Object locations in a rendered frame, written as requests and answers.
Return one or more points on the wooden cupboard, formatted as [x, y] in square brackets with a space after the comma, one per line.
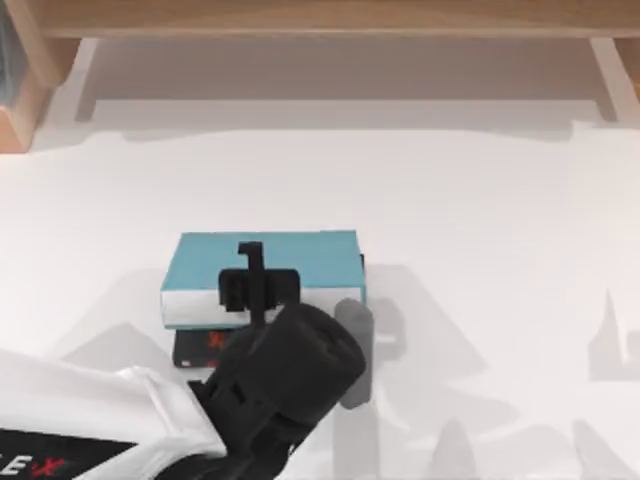
[42, 75]

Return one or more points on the wooden open shelf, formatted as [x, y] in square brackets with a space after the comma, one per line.
[320, 17]

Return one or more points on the teal book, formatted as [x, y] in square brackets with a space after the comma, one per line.
[210, 260]

